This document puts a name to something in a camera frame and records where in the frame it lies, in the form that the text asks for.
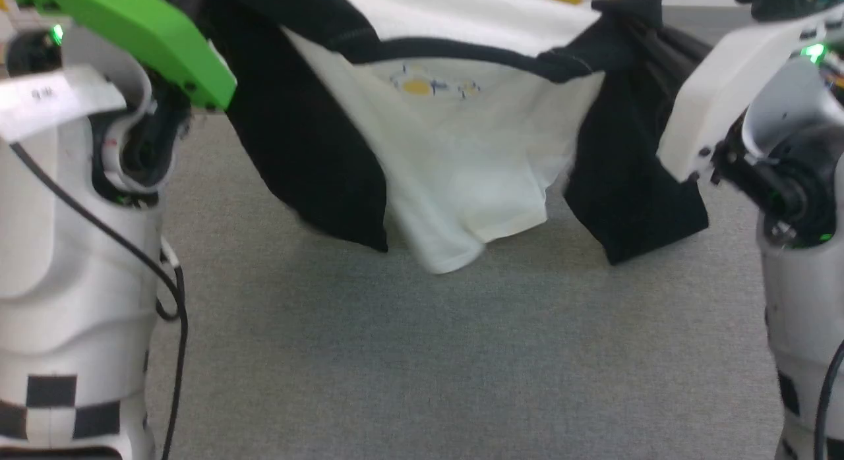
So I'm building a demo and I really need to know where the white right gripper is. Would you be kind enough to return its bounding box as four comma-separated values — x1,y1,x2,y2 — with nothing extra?
656,11,844,184

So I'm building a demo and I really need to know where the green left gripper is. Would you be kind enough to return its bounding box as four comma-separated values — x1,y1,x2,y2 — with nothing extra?
5,0,238,111

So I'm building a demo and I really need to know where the black and white t-shirt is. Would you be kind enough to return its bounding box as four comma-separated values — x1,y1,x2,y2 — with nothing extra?
155,0,714,276

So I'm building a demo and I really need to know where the grey fabric sofa seat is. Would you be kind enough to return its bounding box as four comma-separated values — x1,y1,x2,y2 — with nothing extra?
142,107,787,460

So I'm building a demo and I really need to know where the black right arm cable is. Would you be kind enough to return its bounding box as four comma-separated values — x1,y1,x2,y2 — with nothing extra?
814,340,844,460

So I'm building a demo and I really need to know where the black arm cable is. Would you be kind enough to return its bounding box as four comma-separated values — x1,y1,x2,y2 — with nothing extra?
814,340,844,460
9,140,190,460

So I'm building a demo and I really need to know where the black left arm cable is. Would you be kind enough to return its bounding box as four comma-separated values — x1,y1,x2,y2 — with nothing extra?
9,140,190,460

